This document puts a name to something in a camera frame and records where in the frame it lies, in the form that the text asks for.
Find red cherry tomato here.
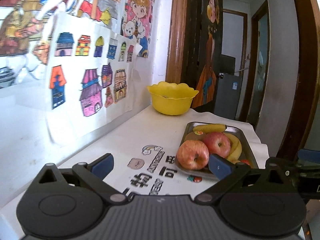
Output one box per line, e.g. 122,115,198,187
240,159,250,166

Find long yellow banana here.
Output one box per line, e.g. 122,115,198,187
225,133,242,162

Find smooth red apple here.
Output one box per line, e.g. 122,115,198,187
202,132,231,158

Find red apple with dimple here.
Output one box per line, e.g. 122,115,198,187
176,140,209,170

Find short yellow banana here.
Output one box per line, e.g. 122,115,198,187
193,124,227,134

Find metal tray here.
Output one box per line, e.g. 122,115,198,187
175,121,258,181

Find white printed tablecloth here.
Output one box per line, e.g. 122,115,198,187
1,106,269,239

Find grey appliance box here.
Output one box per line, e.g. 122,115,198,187
214,54,242,120

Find yellow plastic bowl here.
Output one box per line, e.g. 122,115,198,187
147,81,199,115

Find houses drawing paper sheet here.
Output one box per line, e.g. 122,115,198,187
46,13,142,143

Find dark door with painting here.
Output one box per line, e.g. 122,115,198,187
165,0,223,113

